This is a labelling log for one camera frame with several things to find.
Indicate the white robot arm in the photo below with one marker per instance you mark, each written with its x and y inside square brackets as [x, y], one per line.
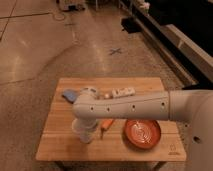
[194, 107]

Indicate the orange ceramic bowl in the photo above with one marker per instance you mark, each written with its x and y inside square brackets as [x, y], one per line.
[144, 134]

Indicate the white tube with cap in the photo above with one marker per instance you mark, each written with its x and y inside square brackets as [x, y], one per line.
[120, 92]

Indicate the blue sponge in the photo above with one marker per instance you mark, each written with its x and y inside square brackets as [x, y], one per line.
[70, 95]

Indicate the wooden table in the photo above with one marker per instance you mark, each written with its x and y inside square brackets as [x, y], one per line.
[58, 143]

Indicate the black box on floor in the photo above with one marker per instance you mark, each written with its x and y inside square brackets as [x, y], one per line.
[130, 25]

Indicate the long shelf bench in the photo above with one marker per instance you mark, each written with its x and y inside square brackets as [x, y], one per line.
[184, 26]

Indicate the white equipment on floor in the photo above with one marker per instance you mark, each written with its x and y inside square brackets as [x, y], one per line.
[65, 5]

